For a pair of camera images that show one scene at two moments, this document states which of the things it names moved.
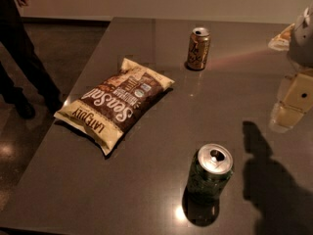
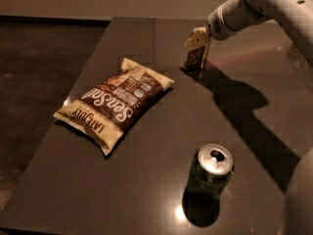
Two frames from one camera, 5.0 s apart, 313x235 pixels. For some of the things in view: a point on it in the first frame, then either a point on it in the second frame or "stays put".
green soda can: x=211 y=167 stays put
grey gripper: x=301 y=44 -> x=217 y=25
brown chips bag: x=111 y=105 stays put
